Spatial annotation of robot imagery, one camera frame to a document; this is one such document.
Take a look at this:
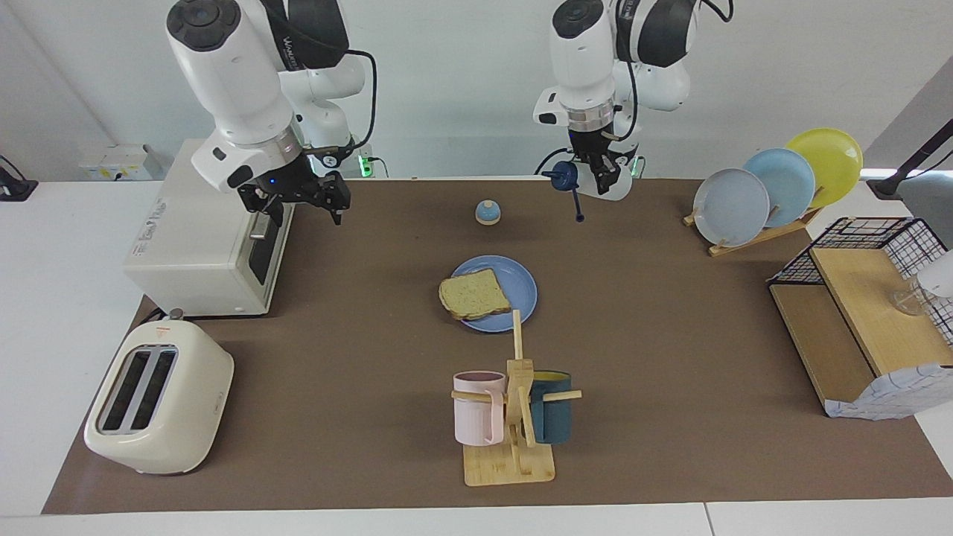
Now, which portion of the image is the seasoning bottle with navy cap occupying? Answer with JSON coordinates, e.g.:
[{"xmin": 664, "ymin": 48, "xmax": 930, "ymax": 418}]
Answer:
[{"xmin": 541, "ymin": 159, "xmax": 634, "ymax": 223}]

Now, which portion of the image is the wooden shelf stand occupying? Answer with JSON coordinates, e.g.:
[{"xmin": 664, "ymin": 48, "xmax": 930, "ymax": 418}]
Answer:
[{"xmin": 768, "ymin": 246, "xmax": 953, "ymax": 418}]

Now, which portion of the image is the black wire basket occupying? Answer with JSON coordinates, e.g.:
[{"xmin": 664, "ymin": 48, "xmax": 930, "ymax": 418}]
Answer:
[{"xmin": 767, "ymin": 217, "xmax": 953, "ymax": 347}]

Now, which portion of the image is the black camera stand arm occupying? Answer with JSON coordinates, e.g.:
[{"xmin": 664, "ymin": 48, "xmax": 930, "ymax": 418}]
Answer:
[{"xmin": 867, "ymin": 118, "xmax": 953, "ymax": 201}]

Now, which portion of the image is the wooden mug tree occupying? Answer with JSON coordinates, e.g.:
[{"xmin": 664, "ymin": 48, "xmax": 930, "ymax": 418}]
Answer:
[{"xmin": 451, "ymin": 309, "xmax": 583, "ymax": 488}]

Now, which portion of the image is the yellow plate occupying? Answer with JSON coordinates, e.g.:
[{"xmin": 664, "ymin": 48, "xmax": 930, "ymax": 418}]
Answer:
[{"xmin": 785, "ymin": 128, "xmax": 864, "ymax": 210}]

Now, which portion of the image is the slice of toast bread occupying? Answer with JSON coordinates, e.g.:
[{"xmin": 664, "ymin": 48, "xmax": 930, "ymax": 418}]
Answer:
[{"xmin": 438, "ymin": 269, "xmax": 513, "ymax": 322}]

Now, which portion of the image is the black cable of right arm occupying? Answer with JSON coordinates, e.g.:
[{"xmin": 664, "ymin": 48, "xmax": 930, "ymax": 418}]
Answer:
[{"xmin": 326, "ymin": 48, "xmax": 379, "ymax": 162}]

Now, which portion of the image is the pink mug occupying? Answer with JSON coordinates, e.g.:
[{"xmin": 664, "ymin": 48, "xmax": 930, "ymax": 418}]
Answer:
[{"xmin": 453, "ymin": 371, "xmax": 508, "ymax": 447}]

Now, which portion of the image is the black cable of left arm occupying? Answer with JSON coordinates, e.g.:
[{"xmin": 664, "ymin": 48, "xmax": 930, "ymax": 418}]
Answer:
[{"xmin": 602, "ymin": 58, "xmax": 643, "ymax": 144}]

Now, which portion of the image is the white checkered cloth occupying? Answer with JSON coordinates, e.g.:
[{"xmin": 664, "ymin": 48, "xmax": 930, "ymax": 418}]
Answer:
[{"xmin": 824, "ymin": 362, "xmax": 953, "ymax": 422}]

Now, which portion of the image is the clear glass cup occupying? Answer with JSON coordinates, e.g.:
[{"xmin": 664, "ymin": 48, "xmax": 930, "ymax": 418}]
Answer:
[{"xmin": 889, "ymin": 286, "xmax": 933, "ymax": 319}]

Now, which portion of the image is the cream two-slot toaster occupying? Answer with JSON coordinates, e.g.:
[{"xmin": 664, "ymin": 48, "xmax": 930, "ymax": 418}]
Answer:
[{"xmin": 83, "ymin": 309, "xmax": 236, "ymax": 476}]

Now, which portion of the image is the dark teal mug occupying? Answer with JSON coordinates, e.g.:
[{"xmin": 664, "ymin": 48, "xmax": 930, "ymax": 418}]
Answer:
[{"xmin": 527, "ymin": 371, "xmax": 574, "ymax": 446}]

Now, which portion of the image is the brown table mat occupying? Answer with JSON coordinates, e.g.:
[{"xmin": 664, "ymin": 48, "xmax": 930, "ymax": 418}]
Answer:
[{"xmin": 41, "ymin": 177, "xmax": 953, "ymax": 516}]

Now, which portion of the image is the cream toaster oven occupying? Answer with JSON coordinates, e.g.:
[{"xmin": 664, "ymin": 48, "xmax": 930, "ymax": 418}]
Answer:
[{"xmin": 123, "ymin": 138, "xmax": 299, "ymax": 318}]

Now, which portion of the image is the grey plate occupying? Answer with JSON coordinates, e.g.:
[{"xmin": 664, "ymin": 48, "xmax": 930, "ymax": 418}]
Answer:
[{"xmin": 692, "ymin": 168, "xmax": 771, "ymax": 249}]

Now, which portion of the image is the black clamp base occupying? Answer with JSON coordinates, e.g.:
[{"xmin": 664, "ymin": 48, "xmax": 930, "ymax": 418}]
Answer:
[{"xmin": 0, "ymin": 154, "xmax": 39, "ymax": 202}]

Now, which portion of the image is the blue round plate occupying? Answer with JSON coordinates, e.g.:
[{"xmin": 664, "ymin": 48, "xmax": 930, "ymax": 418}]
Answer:
[{"xmin": 450, "ymin": 255, "xmax": 538, "ymax": 333}]

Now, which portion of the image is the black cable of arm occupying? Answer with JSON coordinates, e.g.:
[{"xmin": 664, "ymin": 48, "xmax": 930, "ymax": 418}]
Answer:
[
  {"xmin": 602, "ymin": 58, "xmax": 643, "ymax": 144},
  {"xmin": 326, "ymin": 48, "xmax": 379, "ymax": 162}
]

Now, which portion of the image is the light blue plate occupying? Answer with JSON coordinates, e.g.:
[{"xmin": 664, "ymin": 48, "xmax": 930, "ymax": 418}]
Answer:
[{"xmin": 743, "ymin": 148, "xmax": 817, "ymax": 229}]

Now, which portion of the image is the white wall power strip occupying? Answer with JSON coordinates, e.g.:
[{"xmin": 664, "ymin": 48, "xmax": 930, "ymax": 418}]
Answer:
[{"xmin": 77, "ymin": 144, "xmax": 154, "ymax": 182}]

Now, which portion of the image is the wooden plate rack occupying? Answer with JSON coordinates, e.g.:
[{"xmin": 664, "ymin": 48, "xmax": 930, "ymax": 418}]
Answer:
[{"xmin": 683, "ymin": 205, "xmax": 824, "ymax": 258}]

